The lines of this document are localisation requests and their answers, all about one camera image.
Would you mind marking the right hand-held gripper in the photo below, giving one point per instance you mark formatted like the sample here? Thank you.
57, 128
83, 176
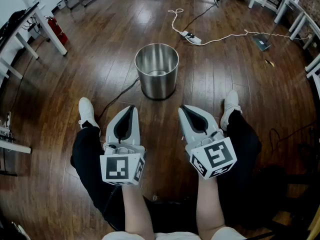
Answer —
217, 156

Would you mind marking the black bag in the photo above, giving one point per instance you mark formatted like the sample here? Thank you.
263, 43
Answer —
15, 17

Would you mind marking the low white table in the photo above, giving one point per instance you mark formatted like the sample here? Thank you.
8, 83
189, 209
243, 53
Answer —
15, 146

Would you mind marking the person's white shoe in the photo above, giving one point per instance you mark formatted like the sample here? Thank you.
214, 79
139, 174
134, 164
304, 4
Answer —
230, 104
86, 111

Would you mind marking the black seat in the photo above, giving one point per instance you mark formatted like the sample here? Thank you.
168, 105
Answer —
172, 214

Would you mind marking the small white box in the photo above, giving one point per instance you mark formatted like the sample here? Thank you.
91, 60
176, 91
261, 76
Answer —
61, 5

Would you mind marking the small yellow floor scrap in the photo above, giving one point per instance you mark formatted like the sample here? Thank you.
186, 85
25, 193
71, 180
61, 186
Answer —
270, 63

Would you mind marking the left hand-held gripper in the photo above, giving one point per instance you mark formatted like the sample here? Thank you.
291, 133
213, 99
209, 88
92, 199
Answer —
117, 169

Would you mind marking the person's white shirt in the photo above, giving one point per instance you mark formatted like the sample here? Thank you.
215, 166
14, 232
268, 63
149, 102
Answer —
175, 236

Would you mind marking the stainless steel bin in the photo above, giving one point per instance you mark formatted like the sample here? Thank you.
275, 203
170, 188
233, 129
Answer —
157, 79

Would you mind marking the person's right white shoe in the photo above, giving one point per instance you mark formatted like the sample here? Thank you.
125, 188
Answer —
230, 104

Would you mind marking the person's right forearm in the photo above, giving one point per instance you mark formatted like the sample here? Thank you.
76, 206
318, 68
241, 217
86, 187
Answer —
210, 204

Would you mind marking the person's left forearm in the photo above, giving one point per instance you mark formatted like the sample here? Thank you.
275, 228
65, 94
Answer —
137, 209

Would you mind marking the person's left leg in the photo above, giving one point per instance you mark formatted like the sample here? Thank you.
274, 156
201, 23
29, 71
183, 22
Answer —
87, 154

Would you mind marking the black-topped white table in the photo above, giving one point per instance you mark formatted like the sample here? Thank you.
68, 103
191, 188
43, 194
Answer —
50, 30

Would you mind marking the red fire extinguisher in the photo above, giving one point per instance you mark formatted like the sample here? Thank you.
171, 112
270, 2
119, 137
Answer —
58, 31

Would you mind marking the person's right leg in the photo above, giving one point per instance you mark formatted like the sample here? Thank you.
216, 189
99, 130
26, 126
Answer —
242, 139

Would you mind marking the person's leg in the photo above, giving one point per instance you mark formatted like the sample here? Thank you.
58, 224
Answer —
87, 154
242, 139

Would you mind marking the person's left white shoe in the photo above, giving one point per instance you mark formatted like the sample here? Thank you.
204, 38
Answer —
86, 111

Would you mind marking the metal-base floor stand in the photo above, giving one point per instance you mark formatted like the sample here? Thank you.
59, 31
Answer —
261, 42

